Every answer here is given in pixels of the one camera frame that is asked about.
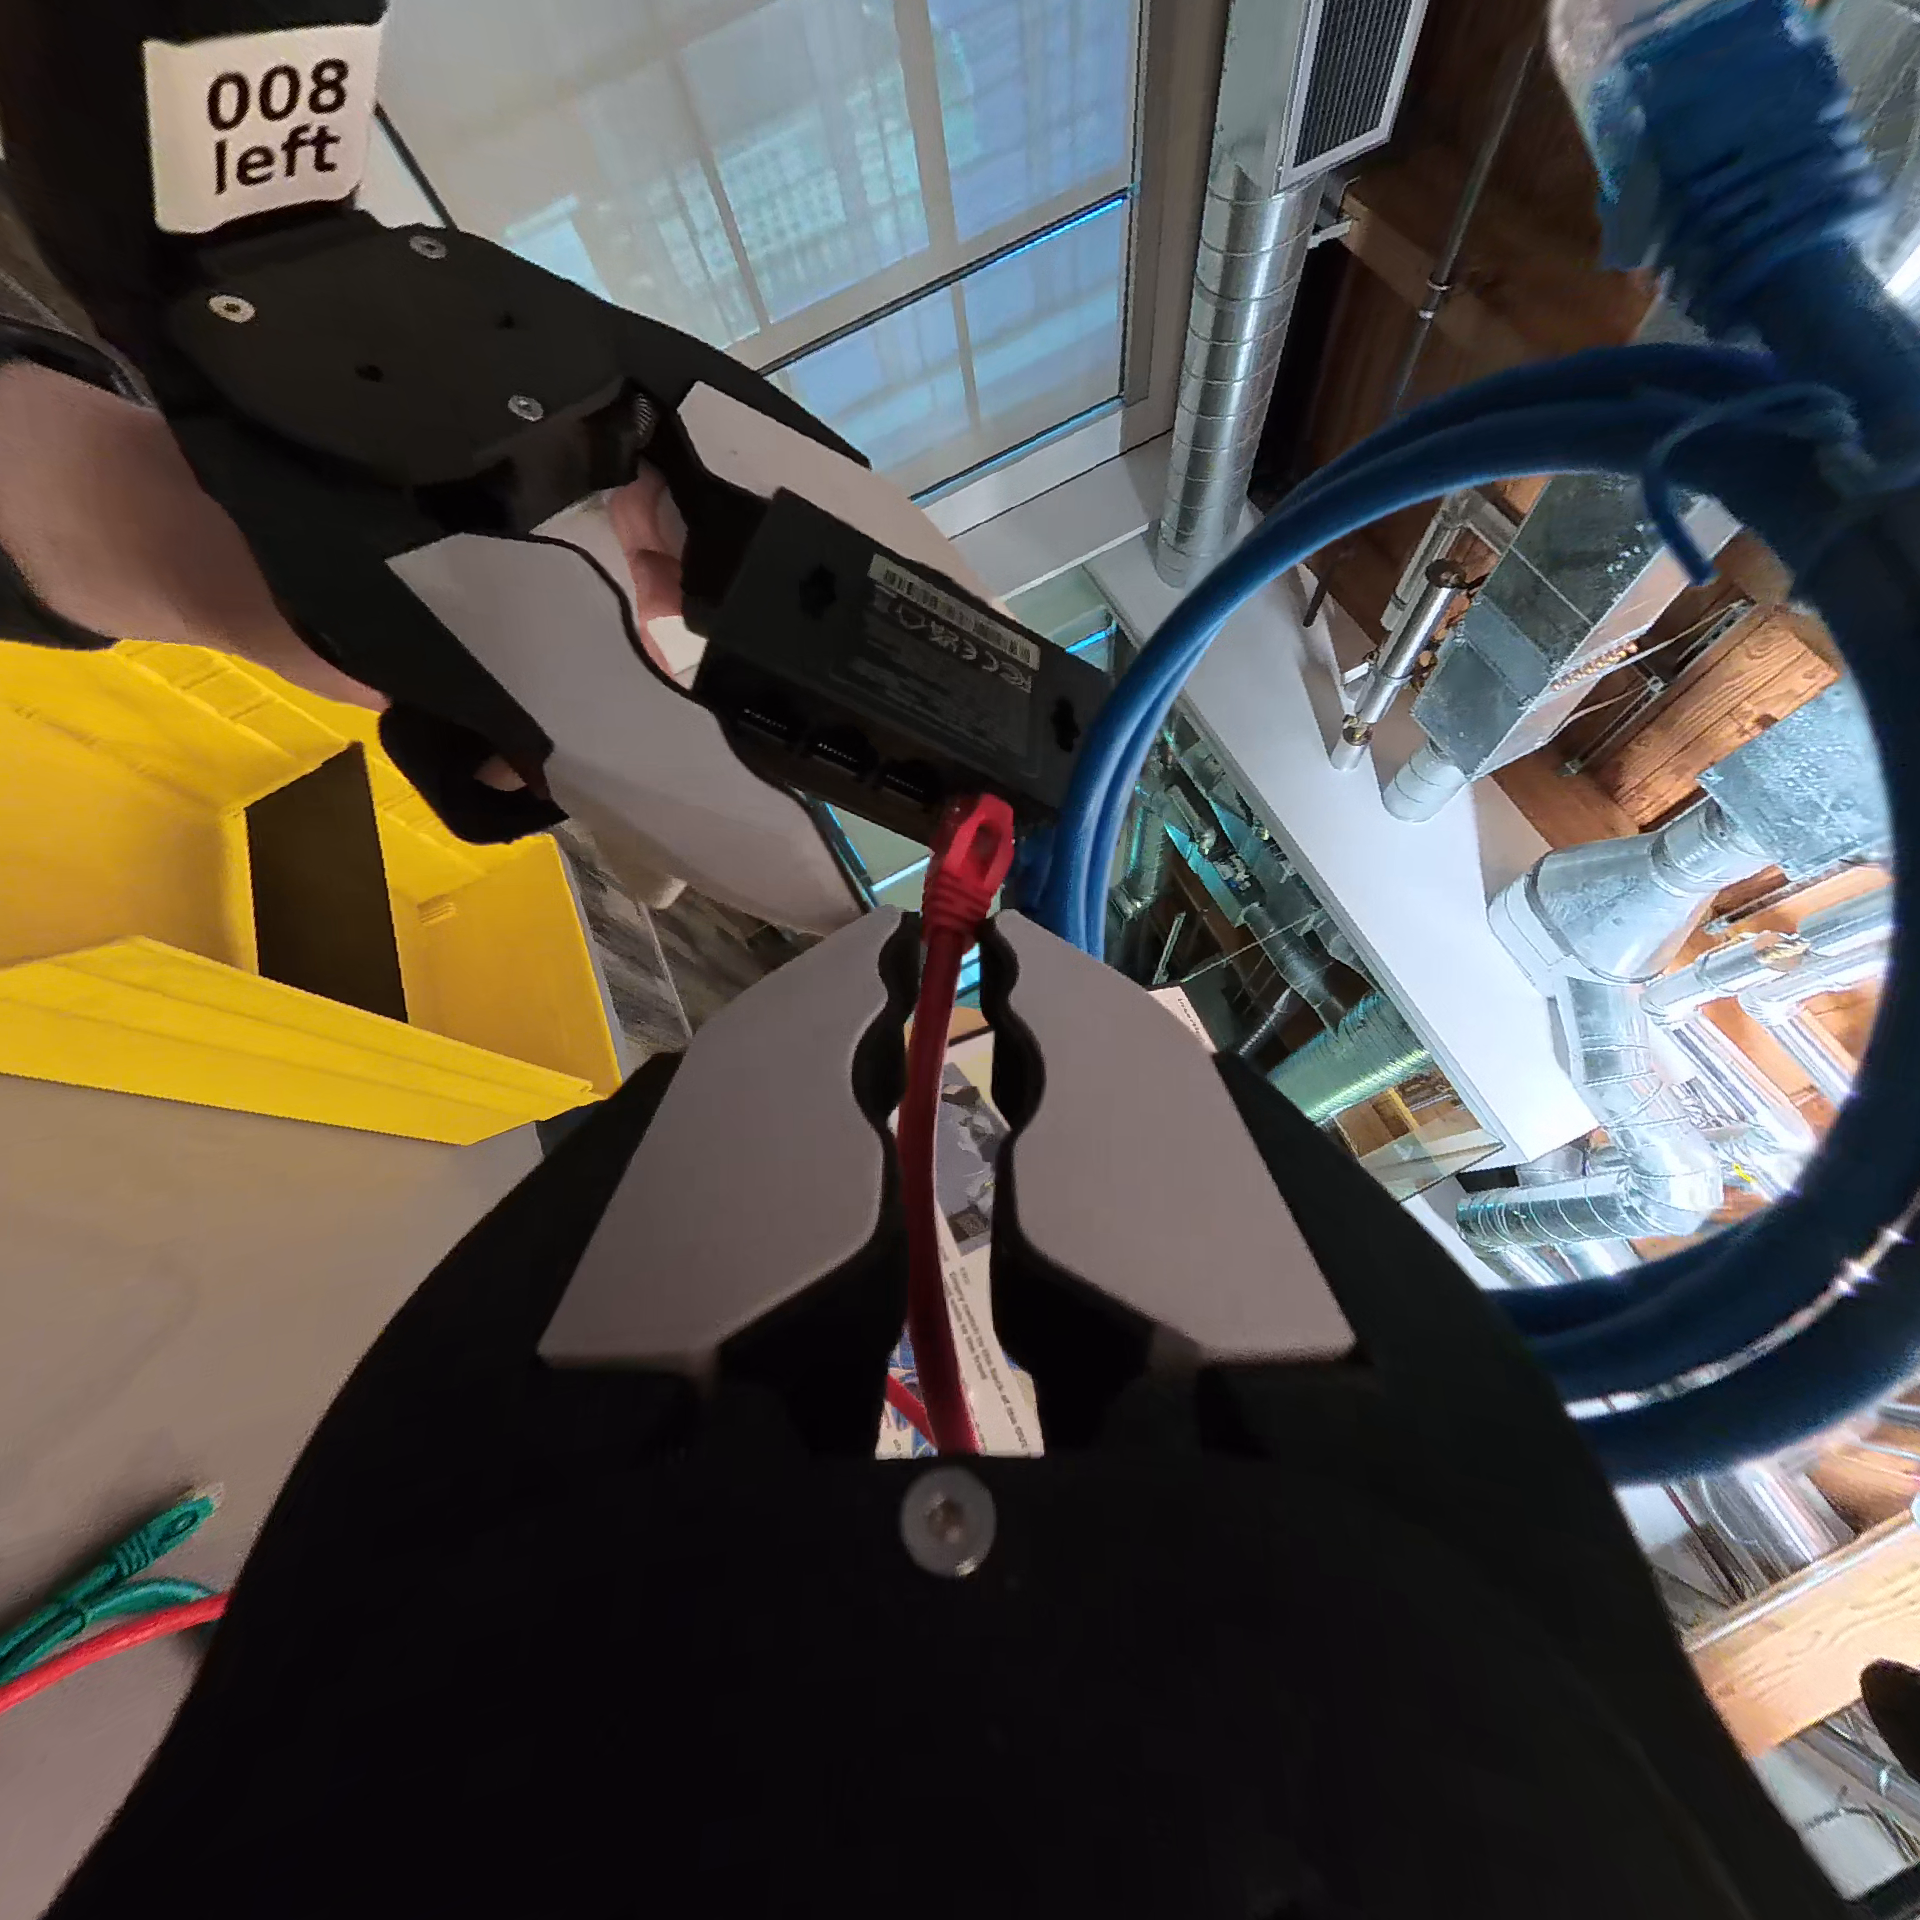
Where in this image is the blue ethernet cable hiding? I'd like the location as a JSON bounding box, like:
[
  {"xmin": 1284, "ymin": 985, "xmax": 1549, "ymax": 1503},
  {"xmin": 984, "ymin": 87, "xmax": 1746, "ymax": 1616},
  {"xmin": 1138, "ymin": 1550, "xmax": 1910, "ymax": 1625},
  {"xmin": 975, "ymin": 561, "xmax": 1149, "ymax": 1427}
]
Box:
[{"xmin": 1034, "ymin": 0, "xmax": 1920, "ymax": 1487}]

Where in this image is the printed instruction poster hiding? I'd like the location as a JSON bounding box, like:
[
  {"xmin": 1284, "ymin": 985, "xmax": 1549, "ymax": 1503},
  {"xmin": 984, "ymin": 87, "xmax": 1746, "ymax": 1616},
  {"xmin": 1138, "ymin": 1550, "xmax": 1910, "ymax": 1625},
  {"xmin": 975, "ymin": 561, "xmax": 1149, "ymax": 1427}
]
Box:
[{"xmin": 877, "ymin": 983, "xmax": 1220, "ymax": 1460}]

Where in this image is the yellow plastic bin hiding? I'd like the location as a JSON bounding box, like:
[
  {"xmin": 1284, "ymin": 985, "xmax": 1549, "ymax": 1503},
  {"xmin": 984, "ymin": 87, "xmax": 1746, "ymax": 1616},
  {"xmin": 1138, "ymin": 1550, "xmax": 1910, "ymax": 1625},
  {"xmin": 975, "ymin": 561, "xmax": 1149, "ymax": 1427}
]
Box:
[{"xmin": 0, "ymin": 638, "xmax": 623, "ymax": 1149}]

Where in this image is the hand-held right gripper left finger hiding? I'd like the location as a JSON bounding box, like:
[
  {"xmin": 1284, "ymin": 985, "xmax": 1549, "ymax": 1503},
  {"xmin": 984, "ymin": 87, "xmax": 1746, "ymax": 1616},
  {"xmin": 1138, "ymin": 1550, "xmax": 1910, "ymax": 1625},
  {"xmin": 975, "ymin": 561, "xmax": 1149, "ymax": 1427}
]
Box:
[{"xmin": 540, "ymin": 902, "xmax": 913, "ymax": 1448}]

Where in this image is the red ethernet cable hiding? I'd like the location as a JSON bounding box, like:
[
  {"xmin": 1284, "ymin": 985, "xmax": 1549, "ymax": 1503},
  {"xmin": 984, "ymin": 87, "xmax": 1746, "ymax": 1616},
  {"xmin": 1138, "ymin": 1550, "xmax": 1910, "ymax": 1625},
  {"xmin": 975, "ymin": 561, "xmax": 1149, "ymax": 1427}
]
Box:
[{"xmin": 0, "ymin": 795, "xmax": 1021, "ymax": 1713}]

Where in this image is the silver spiral ventilation duct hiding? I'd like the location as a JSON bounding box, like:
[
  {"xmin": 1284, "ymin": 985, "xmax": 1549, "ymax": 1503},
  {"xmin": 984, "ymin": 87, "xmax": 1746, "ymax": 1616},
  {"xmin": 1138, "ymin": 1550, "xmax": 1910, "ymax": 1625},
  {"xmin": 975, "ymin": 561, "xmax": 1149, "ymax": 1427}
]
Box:
[{"xmin": 1153, "ymin": 151, "xmax": 1326, "ymax": 593}]

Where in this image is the black ethernet switch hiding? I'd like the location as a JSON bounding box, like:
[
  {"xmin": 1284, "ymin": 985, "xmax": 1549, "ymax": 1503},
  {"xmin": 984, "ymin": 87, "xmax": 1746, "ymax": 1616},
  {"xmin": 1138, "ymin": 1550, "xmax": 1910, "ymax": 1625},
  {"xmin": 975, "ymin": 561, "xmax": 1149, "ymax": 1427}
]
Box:
[{"xmin": 688, "ymin": 486, "xmax": 1116, "ymax": 845}]

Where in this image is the white vent grille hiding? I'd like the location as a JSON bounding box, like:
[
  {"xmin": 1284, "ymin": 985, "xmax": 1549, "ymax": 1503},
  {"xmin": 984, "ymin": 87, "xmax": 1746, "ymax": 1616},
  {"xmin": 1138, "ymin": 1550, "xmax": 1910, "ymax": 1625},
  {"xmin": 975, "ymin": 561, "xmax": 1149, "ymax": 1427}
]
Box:
[{"xmin": 1274, "ymin": 0, "xmax": 1431, "ymax": 190}]

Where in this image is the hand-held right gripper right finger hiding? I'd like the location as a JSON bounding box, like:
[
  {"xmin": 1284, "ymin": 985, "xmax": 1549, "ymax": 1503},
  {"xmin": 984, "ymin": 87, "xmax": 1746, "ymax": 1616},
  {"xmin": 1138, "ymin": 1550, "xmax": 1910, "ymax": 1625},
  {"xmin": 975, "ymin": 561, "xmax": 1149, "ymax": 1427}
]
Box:
[{"xmin": 982, "ymin": 910, "xmax": 1360, "ymax": 1448}]

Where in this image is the person's left hand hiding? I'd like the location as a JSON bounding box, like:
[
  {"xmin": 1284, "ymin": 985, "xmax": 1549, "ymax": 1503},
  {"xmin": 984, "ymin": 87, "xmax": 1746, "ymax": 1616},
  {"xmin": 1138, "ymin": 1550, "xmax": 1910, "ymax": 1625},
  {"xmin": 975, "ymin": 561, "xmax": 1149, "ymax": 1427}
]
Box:
[{"xmin": 0, "ymin": 358, "xmax": 694, "ymax": 707}]

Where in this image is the green ethernet cable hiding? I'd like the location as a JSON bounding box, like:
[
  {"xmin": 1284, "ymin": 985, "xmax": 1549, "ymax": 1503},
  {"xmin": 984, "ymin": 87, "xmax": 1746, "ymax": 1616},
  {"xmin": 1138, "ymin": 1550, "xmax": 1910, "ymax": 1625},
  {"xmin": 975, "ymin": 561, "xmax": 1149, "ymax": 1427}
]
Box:
[{"xmin": 0, "ymin": 1481, "xmax": 231, "ymax": 1684}]

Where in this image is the black bin divider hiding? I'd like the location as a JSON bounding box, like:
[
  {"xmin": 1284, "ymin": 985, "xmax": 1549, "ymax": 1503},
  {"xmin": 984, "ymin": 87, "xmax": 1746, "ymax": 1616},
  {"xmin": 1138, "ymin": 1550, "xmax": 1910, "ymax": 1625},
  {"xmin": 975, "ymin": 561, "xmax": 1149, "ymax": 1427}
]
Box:
[{"xmin": 244, "ymin": 743, "xmax": 412, "ymax": 1024}]

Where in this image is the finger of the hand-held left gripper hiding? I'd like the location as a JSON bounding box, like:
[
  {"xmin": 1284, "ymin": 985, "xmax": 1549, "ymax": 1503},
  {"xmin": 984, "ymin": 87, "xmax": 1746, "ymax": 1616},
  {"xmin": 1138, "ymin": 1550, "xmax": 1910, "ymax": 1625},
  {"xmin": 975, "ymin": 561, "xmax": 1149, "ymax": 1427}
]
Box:
[
  {"xmin": 386, "ymin": 533, "xmax": 879, "ymax": 935},
  {"xmin": 645, "ymin": 382, "xmax": 874, "ymax": 639}
]

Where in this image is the rectangular metal duct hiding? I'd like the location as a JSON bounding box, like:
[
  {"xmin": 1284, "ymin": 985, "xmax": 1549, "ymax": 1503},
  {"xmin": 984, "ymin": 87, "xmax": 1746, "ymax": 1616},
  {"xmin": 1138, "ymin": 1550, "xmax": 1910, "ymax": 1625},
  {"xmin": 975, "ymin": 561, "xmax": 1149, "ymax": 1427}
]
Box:
[{"xmin": 1416, "ymin": 510, "xmax": 1653, "ymax": 774}]

